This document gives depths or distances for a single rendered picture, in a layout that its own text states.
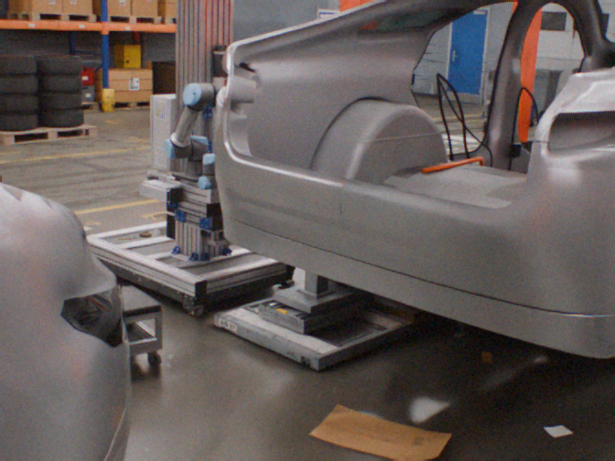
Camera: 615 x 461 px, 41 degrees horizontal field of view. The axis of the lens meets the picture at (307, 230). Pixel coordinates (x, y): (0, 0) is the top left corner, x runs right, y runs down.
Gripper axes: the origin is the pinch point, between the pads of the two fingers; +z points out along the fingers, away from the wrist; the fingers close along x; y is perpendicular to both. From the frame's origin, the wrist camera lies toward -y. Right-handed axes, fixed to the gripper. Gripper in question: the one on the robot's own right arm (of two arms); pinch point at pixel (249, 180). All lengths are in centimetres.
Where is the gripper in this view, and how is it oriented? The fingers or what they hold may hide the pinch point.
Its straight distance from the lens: 473.6
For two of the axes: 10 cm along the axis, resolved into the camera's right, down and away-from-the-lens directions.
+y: 0.4, -9.7, -2.5
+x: -7.2, -2.1, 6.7
